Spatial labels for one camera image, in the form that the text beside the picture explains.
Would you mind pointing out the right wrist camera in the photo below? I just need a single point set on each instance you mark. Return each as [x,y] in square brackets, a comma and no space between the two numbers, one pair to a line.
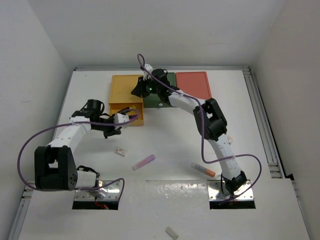
[147,71]

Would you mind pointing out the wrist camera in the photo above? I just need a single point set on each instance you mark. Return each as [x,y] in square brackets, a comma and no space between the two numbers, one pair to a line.
[147,71]
[120,119]

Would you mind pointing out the red drawer box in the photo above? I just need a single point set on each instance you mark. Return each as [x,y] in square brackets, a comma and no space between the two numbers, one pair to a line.
[195,84]

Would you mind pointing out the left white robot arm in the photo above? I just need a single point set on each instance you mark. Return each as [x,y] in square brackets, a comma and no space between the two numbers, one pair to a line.
[54,164]

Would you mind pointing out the orange capped glue stick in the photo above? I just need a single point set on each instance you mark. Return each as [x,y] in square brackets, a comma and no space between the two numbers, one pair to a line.
[203,170]

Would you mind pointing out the metal base plate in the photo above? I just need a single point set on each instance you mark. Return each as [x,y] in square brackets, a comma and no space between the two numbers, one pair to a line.
[108,194]
[217,191]

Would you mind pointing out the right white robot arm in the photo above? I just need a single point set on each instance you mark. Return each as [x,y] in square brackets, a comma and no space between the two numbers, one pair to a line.
[210,121]

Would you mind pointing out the yellow drawer box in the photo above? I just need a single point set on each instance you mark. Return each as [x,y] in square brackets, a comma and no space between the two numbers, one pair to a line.
[120,97]

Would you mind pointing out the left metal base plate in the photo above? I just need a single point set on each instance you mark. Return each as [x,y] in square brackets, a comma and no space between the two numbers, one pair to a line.
[108,194]

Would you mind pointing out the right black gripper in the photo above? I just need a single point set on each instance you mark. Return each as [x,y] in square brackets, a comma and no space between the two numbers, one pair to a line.
[139,90]

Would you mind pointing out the lilac glue stick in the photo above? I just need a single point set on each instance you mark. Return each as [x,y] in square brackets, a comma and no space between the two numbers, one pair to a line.
[143,162]

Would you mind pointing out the small white eraser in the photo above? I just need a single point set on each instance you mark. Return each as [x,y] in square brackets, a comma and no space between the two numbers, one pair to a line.
[171,233]

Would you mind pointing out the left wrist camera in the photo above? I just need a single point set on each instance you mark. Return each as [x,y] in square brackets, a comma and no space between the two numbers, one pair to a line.
[120,119]

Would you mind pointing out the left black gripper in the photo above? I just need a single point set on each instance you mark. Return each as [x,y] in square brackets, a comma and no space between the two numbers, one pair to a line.
[112,131]

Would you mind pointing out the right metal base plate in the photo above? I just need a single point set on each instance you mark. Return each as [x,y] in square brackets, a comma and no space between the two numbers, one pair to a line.
[217,191]

